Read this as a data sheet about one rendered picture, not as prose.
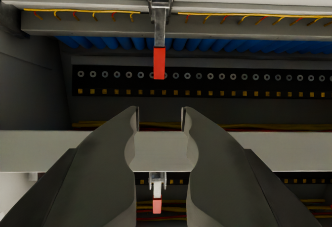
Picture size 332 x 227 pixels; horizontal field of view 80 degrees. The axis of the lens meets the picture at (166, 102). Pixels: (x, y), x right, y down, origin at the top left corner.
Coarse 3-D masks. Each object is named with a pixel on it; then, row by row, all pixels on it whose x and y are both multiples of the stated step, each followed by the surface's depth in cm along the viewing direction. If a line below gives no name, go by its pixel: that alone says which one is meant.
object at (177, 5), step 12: (12, 0) 20; (24, 0) 20; (36, 0) 20; (48, 0) 20; (60, 0) 20; (72, 0) 20; (84, 0) 20; (96, 0) 20; (108, 0) 20; (120, 0) 20; (132, 0) 20; (144, 0) 20; (264, 12) 21; (276, 12) 21; (288, 12) 21; (300, 12) 21; (312, 12) 21; (324, 12) 21
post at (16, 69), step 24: (0, 72) 23; (24, 72) 27; (48, 72) 33; (0, 96) 23; (24, 96) 27; (48, 96) 33; (0, 120) 23; (24, 120) 27; (48, 120) 33; (0, 216) 24
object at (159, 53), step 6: (156, 12) 18; (162, 12) 18; (156, 18) 18; (162, 18) 18; (156, 24) 19; (162, 24) 19; (156, 30) 19; (162, 30) 19; (156, 36) 19; (162, 36) 19; (156, 42) 19; (162, 42) 20; (156, 48) 20; (162, 48) 20; (156, 54) 20; (162, 54) 20; (156, 60) 20; (162, 60) 20; (156, 66) 21; (162, 66) 21; (156, 72) 21; (162, 72) 21; (156, 78) 22; (162, 78) 22
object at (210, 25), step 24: (24, 24) 23; (48, 24) 23; (72, 24) 23; (96, 24) 23; (120, 24) 23; (144, 24) 23; (168, 24) 23; (192, 24) 23; (216, 24) 23; (240, 24) 23; (264, 24) 23; (288, 24) 23; (312, 24) 23
